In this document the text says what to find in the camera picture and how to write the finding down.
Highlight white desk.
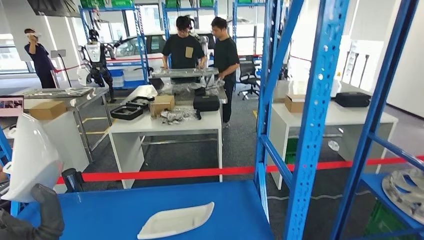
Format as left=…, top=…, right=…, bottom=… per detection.
left=0, top=110, right=90, bottom=195

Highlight cardboard box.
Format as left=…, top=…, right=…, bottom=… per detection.
left=28, top=100, right=68, bottom=121
left=284, top=94, right=306, bottom=114
left=149, top=95, right=176, bottom=118

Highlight round metal casting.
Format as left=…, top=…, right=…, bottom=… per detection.
left=381, top=168, right=424, bottom=226

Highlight bagged cables pile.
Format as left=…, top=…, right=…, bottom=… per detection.
left=159, top=107, right=201, bottom=126

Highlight blue steel shelf rack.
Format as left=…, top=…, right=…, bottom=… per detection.
left=0, top=0, right=350, bottom=240
left=329, top=0, right=424, bottom=240
left=231, top=0, right=266, bottom=57
left=78, top=4, right=150, bottom=89
left=161, top=0, right=220, bottom=69

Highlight person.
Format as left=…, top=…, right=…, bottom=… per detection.
left=23, top=28, right=57, bottom=89
left=210, top=16, right=241, bottom=130
left=161, top=14, right=207, bottom=84

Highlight white car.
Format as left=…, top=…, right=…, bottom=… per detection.
left=112, top=31, right=216, bottom=64

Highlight sign stand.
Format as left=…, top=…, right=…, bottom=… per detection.
left=50, top=49, right=72, bottom=88

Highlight white table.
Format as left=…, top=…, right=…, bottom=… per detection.
left=107, top=84, right=223, bottom=190
left=268, top=100, right=399, bottom=191

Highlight open laptop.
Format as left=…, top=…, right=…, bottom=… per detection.
left=0, top=95, right=25, bottom=118

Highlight white locker row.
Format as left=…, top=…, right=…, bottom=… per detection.
left=341, top=39, right=385, bottom=89

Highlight clear plastic wrap pile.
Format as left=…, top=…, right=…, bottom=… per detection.
left=165, top=77, right=226, bottom=98

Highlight white floor cable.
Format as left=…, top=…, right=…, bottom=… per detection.
left=266, top=190, right=372, bottom=201

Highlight black stanchion post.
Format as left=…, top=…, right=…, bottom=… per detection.
left=61, top=168, right=84, bottom=194

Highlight white moulded plastic part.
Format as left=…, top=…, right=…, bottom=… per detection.
left=137, top=201, right=215, bottom=240
left=1, top=112, right=64, bottom=204

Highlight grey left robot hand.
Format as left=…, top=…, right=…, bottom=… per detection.
left=0, top=183, right=65, bottom=240

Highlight black laptop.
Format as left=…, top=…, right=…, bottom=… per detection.
left=149, top=78, right=166, bottom=91

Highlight black foam case tray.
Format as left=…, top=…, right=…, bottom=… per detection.
left=109, top=105, right=144, bottom=121
left=125, top=96, right=156, bottom=109

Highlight flat grey metal panel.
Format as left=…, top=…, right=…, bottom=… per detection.
left=21, top=87, right=95, bottom=99

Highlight thin red barrier belt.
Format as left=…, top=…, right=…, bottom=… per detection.
left=54, top=56, right=163, bottom=73

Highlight black zip case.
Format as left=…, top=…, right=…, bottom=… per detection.
left=193, top=95, right=221, bottom=113
left=334, top=92, right=372, bottom=108

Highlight black office chair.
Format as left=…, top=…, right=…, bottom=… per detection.
left=237, top=55, right=261, bottom=101

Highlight humanoid robot silver arms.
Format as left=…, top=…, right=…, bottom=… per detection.
left=187, top=14, right=210, bottom=67

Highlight long grey metal panel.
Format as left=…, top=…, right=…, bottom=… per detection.
left=150, top=67, right=220, bottom=80

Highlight humanoid robot white torso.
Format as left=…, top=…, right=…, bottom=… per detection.
left=78, top=29, right=117, bottom=104

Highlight blue lidded storage box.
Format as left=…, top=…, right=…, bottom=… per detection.
left=109, top=68, right=125, bottom=89

